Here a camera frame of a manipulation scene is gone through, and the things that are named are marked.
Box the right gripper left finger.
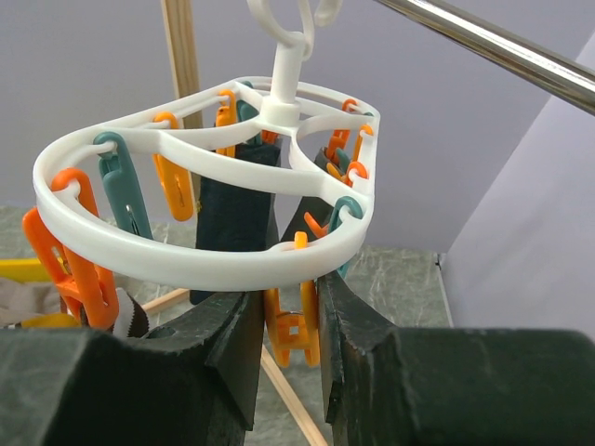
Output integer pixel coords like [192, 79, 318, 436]
[125, 292, 264, 430]

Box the yellow plastic tray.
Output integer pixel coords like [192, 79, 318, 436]
[0, 257, 52, 282]

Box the orange clothes peg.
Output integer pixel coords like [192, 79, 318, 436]
[22, 208, 119, 330]

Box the metal hanging rod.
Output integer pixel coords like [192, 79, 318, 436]
[382, 0, 594, 115]

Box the yellow-orange clothes peg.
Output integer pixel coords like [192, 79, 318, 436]
[262, 231, 322, 368]

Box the grey sock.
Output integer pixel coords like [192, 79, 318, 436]
[1, 278, 60, 326]

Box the white round clip hanger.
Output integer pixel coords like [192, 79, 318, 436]
[33, 1, 380, 292]

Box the navy blue hanging sock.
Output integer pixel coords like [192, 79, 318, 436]
[189, 138, 284, 306]

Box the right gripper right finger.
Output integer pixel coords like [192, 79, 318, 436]
[317, 271, 409, 426]

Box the wooden rack frame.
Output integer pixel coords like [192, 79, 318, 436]
[161, 1, 326, 445]

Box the teal clothes peg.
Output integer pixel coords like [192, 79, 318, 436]
[93, 131, 153, 240]

